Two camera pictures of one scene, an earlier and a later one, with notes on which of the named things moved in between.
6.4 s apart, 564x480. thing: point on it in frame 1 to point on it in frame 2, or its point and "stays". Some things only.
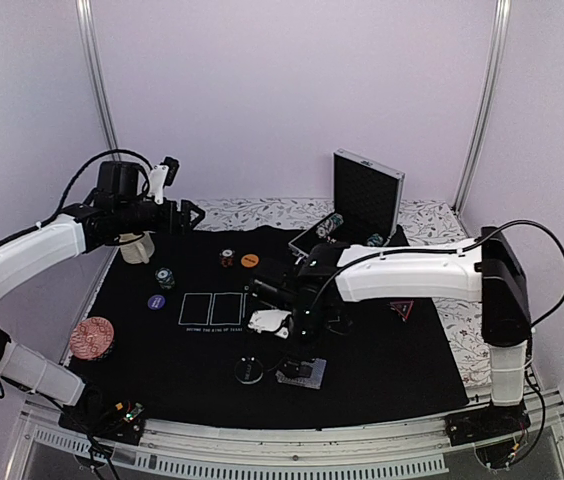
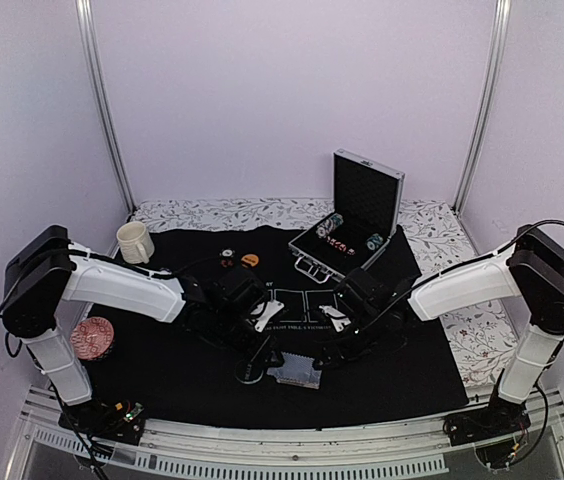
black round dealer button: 248,370 stays
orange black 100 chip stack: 227,257 stays
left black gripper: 170,226 to 266,352
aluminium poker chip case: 366,206 stays
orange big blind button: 249,260 stays
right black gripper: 295,367 to 336,356
